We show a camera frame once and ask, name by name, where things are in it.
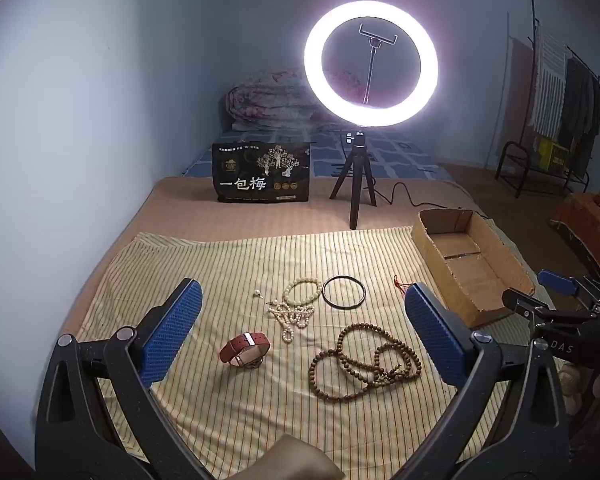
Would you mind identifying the black tripod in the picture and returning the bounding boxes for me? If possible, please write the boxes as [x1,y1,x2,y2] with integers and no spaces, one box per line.
[329,130,378,231]

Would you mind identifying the folded floral quilt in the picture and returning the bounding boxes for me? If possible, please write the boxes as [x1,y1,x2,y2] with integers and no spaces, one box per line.
[225,67,361,133]

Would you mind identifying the white ring light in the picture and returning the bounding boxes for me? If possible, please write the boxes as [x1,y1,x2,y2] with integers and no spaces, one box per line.
[304,1,438,128]

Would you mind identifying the black metal shoe rack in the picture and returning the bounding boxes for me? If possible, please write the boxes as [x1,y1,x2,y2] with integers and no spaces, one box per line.
[495,141,591,198]

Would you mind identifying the yellow striped cloth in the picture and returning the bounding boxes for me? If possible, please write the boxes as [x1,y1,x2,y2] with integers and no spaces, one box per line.
[75,225,563,480]

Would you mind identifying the red leather strap watch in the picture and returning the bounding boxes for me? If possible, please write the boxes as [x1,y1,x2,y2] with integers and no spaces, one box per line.
[219,331,272,368]

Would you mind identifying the pale jade bead bracelet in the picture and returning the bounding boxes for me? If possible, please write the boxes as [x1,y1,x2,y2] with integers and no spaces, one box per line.
[282,278,323,307]

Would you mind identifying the white pearl necklace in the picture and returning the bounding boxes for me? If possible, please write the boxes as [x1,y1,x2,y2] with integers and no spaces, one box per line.
[266,300,315,346]

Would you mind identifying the black clothes rack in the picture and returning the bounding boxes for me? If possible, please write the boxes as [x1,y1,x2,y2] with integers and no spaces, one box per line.
[495,0,600,198]

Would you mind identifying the dark hanging garments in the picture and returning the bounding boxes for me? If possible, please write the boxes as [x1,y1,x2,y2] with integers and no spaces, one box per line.
[560,57,600,148]

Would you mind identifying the black power cable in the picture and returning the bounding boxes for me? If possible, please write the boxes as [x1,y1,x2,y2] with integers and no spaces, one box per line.
[367,182,488,221]

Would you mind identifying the cardboard box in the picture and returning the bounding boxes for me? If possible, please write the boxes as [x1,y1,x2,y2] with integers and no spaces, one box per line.
[411,208,537,328]

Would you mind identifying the black printed snack bag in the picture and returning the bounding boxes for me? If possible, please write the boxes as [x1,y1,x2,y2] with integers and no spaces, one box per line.
[211,141,312,205]

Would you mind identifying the black phone holder clamp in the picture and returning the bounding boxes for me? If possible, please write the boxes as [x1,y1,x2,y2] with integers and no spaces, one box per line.
[358,22,398,106]

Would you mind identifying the brown wooden bead necklace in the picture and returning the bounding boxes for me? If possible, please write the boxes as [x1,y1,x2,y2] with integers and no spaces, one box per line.
[307,322,423,402]

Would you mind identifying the orange brown bundle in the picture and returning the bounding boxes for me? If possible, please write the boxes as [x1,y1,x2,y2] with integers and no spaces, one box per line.
[550,180,600,281]

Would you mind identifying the yellow box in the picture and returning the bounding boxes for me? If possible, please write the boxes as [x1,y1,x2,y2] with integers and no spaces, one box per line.
[537,137,571,171]

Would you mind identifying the blue patterned bed sheet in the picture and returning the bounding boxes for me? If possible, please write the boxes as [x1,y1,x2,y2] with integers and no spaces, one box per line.
[182,127,453,181]

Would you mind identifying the person's right hand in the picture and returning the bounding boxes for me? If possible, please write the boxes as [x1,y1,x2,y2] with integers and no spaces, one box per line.
[559,362,600,417]

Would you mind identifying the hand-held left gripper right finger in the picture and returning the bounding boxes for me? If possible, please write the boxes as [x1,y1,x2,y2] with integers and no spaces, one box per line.
[395,281,571,480]

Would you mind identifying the tan mattress cover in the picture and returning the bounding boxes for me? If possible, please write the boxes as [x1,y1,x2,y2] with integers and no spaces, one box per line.
[125,175,566,361]

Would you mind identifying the thin black bangle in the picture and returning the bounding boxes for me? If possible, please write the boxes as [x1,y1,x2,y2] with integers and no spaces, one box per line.
[322,275,367,310]

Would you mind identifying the white striped hanging garment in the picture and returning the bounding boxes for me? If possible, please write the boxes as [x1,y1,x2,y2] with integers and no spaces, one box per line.
[527,25,568,136]

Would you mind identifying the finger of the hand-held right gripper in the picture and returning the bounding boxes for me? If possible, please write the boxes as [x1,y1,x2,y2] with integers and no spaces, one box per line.
[501,287,600,331]
[536,269,600,311]

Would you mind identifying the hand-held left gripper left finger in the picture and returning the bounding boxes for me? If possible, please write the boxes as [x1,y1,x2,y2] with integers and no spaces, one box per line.
[35,277,216,480]

